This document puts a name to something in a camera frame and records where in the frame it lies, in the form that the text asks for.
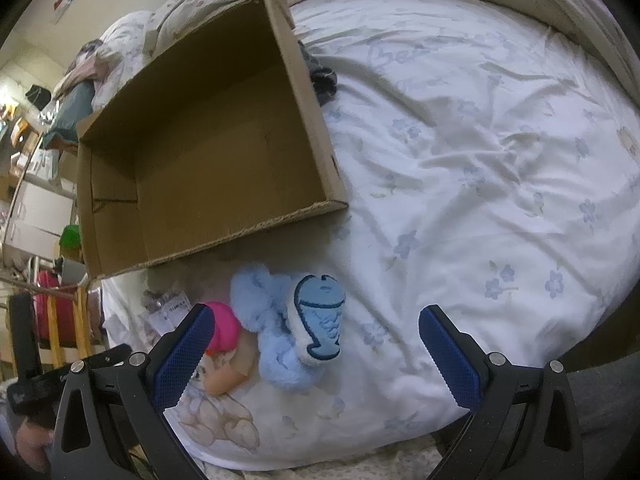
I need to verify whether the pink toy ear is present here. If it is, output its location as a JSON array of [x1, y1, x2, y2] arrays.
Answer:
[[205, 301, 241, 356]]

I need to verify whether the person's left hand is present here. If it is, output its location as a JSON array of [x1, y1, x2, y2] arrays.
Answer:
[[15, 418, 54, 474]]

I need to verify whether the teal pillow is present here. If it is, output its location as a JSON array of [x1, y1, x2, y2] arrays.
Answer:
[[42, 80, 94, 151]]

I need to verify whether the green plastic bucket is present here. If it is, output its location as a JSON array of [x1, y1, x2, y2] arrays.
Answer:
[[58, 224, 81, 250]]

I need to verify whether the white floral bed sheet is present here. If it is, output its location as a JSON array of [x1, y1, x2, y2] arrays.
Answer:
[[102, 0, 639, 479]]

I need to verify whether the open cardboard box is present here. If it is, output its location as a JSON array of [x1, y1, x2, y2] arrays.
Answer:
[[77, 0, 348, 278]]

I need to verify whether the dark striped garment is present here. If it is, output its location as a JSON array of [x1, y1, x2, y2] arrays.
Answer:
[[298, 41, 337, 106]]

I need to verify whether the light blue fuzzy sock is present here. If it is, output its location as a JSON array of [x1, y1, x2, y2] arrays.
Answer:
[[230, 264, 346, 392]]

